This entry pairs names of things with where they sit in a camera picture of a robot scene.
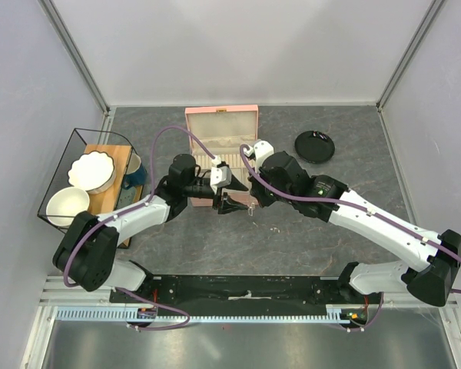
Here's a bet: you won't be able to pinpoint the pink jewelry box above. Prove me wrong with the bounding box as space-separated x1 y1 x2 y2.
185 105 259 209

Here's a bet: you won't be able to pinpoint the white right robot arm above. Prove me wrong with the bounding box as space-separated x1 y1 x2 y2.
240 145 461 307

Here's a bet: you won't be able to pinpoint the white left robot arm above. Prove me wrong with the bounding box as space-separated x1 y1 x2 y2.
53 154 248 302

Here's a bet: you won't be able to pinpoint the black round plate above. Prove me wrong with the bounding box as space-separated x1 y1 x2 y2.
294 131 336 164

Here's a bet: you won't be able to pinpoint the hair clips on plate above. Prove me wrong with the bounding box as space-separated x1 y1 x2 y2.
312 131 329 141

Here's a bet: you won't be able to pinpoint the blue mug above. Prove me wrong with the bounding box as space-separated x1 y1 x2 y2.
121 153 147 190

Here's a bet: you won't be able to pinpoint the wooden board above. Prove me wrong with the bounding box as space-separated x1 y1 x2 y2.
82 144 144 248

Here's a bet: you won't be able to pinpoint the white scalloped dish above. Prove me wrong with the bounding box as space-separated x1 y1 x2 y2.
68 151 116 194

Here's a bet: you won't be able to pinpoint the white round bowl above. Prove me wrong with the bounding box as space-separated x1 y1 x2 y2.
46 187 90 228

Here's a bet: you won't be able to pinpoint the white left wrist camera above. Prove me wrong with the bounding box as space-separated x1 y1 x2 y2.
210 161 232 192

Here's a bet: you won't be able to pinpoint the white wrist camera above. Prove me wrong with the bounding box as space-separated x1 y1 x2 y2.
210 161 232 192
240 140 274 172

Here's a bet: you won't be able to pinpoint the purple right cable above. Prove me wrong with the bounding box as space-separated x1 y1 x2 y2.
240 144 461 334

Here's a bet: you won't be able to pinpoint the purple cable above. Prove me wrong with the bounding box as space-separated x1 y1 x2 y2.
63 125 222 331
240 144 461 334

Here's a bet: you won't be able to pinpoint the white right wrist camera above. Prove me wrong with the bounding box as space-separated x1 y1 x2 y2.
240 140 274 172

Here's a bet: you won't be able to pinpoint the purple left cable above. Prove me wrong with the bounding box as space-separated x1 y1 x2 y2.
63 125 222 331

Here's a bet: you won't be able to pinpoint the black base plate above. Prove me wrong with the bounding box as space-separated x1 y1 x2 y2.
109 273 383 318

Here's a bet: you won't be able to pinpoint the black wire rack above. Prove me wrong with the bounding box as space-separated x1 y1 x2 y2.
37 128 137 234

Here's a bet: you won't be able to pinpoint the slotted cable duct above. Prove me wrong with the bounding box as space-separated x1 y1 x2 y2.
56 307 350 324

